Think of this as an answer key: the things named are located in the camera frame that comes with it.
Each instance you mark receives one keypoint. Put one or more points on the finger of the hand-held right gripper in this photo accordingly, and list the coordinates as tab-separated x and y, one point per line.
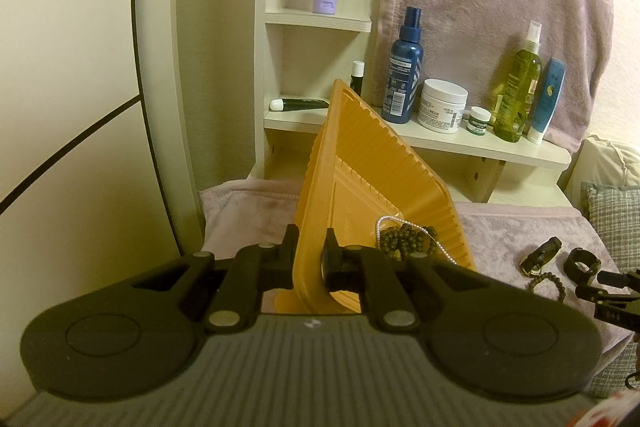
620	279
605	296

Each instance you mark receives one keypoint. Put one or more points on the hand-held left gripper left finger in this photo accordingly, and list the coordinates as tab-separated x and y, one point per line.
276	261

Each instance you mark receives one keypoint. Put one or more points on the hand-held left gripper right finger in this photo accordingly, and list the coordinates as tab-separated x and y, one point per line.
336	264

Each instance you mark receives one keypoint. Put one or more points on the orange ribbed plastic tray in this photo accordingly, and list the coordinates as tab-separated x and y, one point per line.
370	167

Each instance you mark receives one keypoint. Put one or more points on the grey plaid cushion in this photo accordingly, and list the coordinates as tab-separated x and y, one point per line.
612	217

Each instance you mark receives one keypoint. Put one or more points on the black band with gold clasp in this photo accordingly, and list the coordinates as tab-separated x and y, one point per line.
540	257

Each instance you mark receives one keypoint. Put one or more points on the white pillow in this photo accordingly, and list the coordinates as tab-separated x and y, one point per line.
605	162

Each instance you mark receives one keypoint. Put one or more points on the pink blanket on table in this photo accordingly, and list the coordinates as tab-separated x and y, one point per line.
500	232

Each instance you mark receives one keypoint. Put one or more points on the dark green tube white cap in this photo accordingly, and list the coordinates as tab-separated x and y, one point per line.
300	104

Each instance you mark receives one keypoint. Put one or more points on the white wooden shelf unit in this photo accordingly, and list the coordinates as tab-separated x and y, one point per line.
435	139

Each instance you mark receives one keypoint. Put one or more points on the black stick with white cap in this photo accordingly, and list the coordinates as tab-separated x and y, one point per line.
357	79

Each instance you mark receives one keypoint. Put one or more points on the white cream jar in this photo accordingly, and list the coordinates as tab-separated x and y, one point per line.
442	106

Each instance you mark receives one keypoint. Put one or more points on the blue cosmetic tube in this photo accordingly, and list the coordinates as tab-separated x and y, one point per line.
547	99

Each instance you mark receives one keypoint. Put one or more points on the blue spray bottle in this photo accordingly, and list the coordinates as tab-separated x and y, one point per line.
401	74

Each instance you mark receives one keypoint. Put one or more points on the small green cream jar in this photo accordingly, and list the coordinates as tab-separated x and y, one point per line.
479	122

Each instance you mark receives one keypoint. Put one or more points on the green oil spray bottle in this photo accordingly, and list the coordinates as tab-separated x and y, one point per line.
515	92

